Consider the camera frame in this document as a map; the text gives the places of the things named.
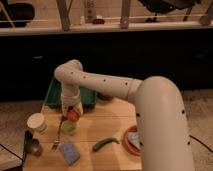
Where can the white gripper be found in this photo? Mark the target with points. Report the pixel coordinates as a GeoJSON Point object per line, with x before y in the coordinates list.
{"type": "Point", "coordinates": [70, 97]}

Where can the red apple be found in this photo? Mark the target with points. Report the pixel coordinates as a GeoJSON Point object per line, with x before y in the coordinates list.
{"type": "Point", "coordinates": [72, 116]}

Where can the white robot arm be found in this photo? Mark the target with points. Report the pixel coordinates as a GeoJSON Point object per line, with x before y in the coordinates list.
{"type": "Point", "coordinates": [159, 110]}

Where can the white paper cup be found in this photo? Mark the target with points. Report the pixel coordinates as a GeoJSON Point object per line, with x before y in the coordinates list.
{"type": "Point", "coordinates": [37, 122]}

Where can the green plastic tray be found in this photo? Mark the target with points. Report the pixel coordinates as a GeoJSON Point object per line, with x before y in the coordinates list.
{"type": "Point", "coordinates": [53, 96]}

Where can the dark brown bowl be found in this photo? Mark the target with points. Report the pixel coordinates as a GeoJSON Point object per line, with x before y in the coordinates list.
{"type": "Point", "coordinates": [105, 97]}

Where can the metal fork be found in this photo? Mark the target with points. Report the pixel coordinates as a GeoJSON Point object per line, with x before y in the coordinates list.
{"type": "Point", "coordinates": [57, 140]}

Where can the blue sponge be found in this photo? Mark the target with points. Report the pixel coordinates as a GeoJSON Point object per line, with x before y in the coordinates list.
{"type": "Point", "coordinates": [69, 153]}

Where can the black clamp at table edge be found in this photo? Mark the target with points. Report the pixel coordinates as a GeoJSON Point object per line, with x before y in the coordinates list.
{"type": "Point", "coordinates": [27, 136]}

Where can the grey crumpled cloth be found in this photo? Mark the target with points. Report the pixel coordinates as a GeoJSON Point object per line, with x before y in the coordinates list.
{"type": "Point", "coordinates": [134, 139]}

